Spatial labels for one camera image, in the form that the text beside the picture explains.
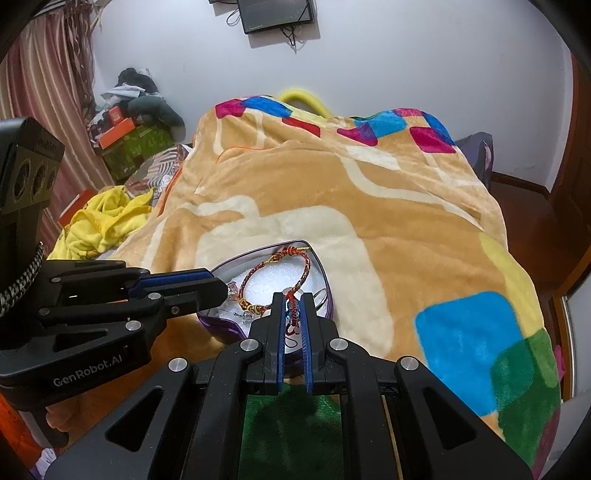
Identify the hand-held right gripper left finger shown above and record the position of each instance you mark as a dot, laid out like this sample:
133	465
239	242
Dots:
279	341

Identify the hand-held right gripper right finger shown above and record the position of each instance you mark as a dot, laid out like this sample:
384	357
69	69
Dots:
307	346

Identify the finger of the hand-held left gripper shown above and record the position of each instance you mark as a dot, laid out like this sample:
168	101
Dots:
194	297
175	278

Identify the purple heart-shaped tin box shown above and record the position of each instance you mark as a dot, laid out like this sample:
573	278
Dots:
217	326

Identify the person's left hand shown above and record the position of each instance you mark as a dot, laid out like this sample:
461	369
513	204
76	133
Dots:
74	420

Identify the yellow cloth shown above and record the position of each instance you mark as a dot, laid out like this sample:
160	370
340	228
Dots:
101	221

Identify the striped patterned fabric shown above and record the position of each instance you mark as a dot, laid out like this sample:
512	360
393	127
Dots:
161	170

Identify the orange and white box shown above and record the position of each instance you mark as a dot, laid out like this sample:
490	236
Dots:
74	207

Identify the colourful patchwork fleece blanket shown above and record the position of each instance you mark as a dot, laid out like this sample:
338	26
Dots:
369	230

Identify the green cardboard box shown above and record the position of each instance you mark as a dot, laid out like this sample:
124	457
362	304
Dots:
138	152

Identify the pile of clothes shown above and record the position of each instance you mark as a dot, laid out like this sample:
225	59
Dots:
143	92

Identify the yellow foam tube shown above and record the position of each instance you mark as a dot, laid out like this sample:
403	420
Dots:
302	96

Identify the striped red curtain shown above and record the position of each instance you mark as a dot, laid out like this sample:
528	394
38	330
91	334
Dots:
51	83

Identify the grey backpack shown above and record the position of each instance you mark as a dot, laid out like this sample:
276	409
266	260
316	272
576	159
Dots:
478	157

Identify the brown wooden door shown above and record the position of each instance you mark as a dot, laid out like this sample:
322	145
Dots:
568	184

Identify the small black wall monitor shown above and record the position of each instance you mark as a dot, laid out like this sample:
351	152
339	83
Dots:
277	14

